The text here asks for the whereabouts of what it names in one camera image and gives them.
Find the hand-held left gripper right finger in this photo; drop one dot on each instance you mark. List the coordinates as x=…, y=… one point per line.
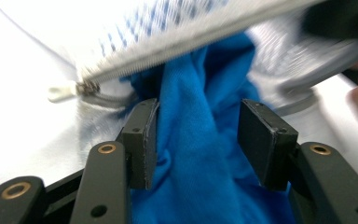
x=267, y=146

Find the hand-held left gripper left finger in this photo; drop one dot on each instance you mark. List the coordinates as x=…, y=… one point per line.
x=141, y=140

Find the blue garment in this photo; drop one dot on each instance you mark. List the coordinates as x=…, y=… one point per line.
x=199, y=140

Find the white mesh laundry bag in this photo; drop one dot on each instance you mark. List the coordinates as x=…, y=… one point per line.
x=155, y=37

